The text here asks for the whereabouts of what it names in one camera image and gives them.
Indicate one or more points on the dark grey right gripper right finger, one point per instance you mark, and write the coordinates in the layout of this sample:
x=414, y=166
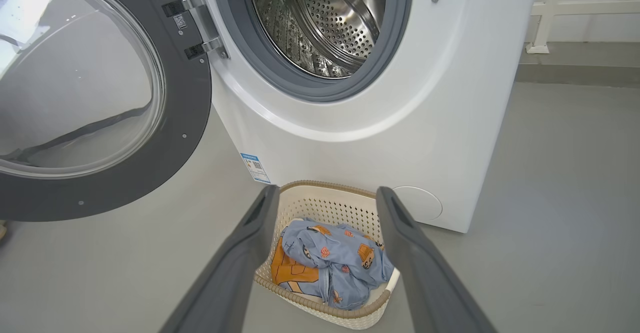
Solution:
x=430, y=293

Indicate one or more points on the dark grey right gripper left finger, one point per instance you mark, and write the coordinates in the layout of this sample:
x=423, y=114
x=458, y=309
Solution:
x=220, y=293

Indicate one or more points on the orange and blue cartoon garment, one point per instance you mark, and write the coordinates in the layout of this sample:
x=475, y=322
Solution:
x=292, y=273

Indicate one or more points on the blue cartoon print garment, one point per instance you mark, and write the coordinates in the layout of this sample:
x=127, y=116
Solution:
x=340, y=268

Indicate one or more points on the black round washer door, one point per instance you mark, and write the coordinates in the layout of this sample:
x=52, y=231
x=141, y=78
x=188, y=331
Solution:
x=190, y=123

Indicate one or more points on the white front-load washing machine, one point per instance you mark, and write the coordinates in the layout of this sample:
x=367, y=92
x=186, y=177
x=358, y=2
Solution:
x=400, y=123

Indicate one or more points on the chrome door hinge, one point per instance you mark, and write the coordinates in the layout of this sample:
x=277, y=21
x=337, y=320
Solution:
x=205, y=23

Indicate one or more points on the stainless steel washing machine drum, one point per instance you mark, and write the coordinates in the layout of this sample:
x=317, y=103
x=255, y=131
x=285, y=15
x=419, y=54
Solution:
x=330, y=23

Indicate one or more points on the round filter access cover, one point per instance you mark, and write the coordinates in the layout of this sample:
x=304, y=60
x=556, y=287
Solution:
x=420, y=204

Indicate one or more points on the blue energy label sticker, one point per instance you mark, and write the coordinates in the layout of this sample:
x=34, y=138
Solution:
x=255, y=168

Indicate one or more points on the cream perforated laundry basket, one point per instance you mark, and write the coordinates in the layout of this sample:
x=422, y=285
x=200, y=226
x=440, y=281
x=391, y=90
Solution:
x=325, y=203

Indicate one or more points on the small QR code sticker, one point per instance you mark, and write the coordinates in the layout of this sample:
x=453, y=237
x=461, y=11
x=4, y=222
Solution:
x=180, y=22

